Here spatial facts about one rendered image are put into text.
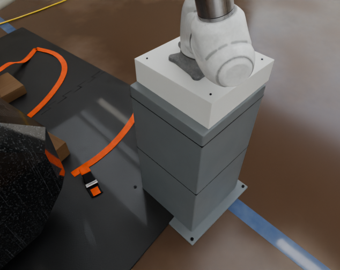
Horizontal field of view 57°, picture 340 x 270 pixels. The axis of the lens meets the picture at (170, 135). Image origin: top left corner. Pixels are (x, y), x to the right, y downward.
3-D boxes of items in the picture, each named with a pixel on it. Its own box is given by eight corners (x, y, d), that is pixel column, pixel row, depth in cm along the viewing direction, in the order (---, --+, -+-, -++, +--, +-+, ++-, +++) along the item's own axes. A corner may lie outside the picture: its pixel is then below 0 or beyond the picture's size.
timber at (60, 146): (70, 154, 203) (65, 141, 194) (56, 166, 196) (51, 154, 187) (38, 134, 214) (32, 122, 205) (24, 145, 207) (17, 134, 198)
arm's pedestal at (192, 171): (186, 142, 211) (193, 37, 151) (247, 187, 188) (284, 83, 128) (130, 188, 188) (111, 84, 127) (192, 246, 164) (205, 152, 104)
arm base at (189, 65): (197, 42, 131) (198, 29, 127) (234, 66, 118) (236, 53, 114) (161, 54, 123) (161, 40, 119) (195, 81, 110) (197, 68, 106)
